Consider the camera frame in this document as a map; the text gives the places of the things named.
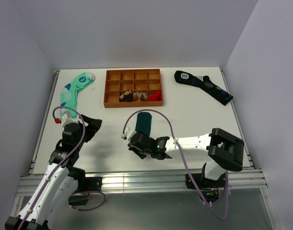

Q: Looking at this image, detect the dark green reindeer sock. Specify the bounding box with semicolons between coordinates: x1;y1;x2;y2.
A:
135;112;152;137

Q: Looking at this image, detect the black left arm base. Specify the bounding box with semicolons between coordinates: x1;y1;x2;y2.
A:
68;177;102;207

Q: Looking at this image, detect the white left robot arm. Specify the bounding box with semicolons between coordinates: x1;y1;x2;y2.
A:
5;115;102;230

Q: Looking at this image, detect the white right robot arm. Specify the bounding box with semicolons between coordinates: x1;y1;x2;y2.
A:
122;127;244;187

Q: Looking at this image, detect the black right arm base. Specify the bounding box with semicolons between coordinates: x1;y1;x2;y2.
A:
192;173;225;202

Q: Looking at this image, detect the mint green patterned sock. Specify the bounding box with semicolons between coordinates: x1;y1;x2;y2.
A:
60;72;95;110

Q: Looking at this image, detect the dark brown rolled sock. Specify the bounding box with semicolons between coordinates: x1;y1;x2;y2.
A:
119;90;134;102

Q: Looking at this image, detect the argyle patterned rolled sock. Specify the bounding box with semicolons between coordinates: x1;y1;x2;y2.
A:
133;92;148;102

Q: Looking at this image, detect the red rolled sock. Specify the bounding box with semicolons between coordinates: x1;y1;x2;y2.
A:
148;91;162;101

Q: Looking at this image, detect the orange wooden compartment tray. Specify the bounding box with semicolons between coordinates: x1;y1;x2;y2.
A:
103;69;164;108

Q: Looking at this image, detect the black and blue sock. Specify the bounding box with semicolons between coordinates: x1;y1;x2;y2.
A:
174;70;233;105

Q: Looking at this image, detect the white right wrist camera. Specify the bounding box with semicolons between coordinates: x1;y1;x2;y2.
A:
121;126;136;141

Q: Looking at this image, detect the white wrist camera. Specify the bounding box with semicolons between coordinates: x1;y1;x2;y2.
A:
121;126;136;141
54;112;77;127

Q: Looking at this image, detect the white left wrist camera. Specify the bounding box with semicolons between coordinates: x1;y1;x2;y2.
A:
54;112;77;127

